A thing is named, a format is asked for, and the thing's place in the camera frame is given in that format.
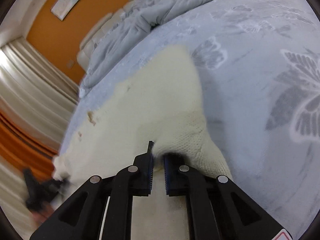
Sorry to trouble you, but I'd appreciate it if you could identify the cream knit cardigan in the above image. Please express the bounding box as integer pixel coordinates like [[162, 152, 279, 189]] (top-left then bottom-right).
[[53, 45, 231, 239]]

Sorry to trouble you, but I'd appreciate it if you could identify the orange curtain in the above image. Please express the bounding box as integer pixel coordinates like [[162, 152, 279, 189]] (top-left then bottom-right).
[[1, 112, 57, 181]]

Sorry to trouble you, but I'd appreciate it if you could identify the cream curtain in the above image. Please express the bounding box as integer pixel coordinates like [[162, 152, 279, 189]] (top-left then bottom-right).
[[1, 37, 78, 239]]

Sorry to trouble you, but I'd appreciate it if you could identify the beige padded headboard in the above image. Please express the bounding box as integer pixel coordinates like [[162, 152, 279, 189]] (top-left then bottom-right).
[[76, 0, 134, 72]]

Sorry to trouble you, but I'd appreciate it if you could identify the butterfly print bed sheet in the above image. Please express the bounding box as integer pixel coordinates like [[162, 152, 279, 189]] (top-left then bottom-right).
[[60, 0, 319, 239]]

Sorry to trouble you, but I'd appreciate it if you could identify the grey crumpled duvet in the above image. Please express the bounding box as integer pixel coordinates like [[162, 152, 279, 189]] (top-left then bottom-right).
[[79, 0, 213, 98]]

